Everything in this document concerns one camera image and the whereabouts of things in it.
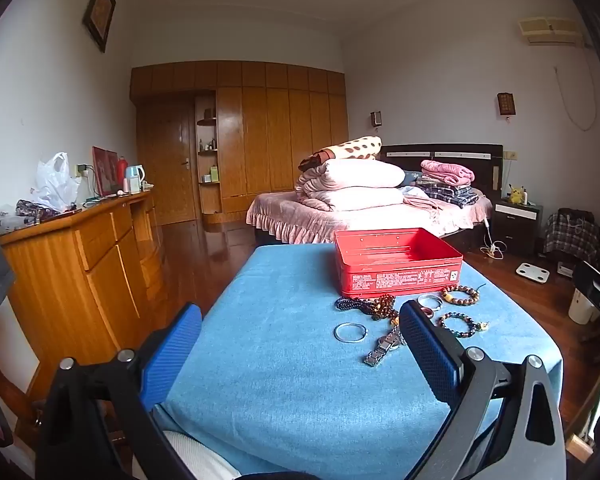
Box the wooden corner shelf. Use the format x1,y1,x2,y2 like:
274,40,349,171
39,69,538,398
195,91,221,231

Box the red framed picture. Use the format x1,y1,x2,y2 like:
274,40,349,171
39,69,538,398
92,146,121,197

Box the white waste bin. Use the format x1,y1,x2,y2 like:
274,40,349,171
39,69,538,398
568,287,600,325

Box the white bathroom scale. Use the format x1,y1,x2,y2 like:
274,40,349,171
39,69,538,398
514,263,552,285

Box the thin silver bangle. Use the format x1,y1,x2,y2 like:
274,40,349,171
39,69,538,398
333,322,369,344

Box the dark bead necklace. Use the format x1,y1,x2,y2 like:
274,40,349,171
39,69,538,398
335,296,377,314

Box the folded pink quilts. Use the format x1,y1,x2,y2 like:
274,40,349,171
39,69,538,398
295,158,407,212

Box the multicolour bead bracelet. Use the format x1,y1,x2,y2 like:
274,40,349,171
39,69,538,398
437,311,491,339

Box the brown wooden bead bracelet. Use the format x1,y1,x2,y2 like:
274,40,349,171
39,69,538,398
440,284,482,307

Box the dark nightstand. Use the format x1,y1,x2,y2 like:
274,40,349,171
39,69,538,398
494,197,544,257

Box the red tin box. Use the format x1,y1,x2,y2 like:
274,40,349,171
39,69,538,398
333,227,464,300

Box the white charger cable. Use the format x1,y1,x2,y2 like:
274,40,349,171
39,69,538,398
480,217,509,261

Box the dark wooden headboard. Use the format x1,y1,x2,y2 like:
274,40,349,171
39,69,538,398
380,143,504,197

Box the bed with pink cover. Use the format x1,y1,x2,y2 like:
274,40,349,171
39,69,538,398
245,187,495,247

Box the silver metal watch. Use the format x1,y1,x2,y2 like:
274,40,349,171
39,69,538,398
363,326,407,367

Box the floral pouch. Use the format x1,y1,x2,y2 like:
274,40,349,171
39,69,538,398
14,199,63,224

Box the blue table cloth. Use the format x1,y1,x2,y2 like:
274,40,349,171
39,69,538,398
152,242,563,480

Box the folded plaid clothes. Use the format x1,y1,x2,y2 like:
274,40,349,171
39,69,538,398
414,179,480,209

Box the wooden sideboard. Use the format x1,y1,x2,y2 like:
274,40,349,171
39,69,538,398
0,187,163,401

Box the white plastic bag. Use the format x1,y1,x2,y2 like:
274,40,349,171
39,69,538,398
34,152,82,211

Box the wooden wardrobe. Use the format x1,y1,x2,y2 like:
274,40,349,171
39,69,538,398
130,60,350,216

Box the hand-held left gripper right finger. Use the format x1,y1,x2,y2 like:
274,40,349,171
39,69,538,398
399,300,567,480

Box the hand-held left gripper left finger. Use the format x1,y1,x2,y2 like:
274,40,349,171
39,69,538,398
37,302,203,480

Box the plaid bag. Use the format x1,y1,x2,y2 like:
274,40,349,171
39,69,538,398
544,208,600,267

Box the white electric kettle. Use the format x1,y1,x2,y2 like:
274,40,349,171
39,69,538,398
124,165,147,194

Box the dark framed wall picture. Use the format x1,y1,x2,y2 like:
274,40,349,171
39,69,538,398
82,0,117,54

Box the wooden door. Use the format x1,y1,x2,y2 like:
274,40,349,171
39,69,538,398
136,99,199,226

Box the wall air conditioner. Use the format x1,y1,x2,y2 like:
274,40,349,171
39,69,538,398
518,17,584,47

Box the spotted cream blanket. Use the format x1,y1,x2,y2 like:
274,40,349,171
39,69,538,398
299,136,384,172

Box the amber bead necklace with pendant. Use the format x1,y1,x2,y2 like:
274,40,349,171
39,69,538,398
365,293,402,327

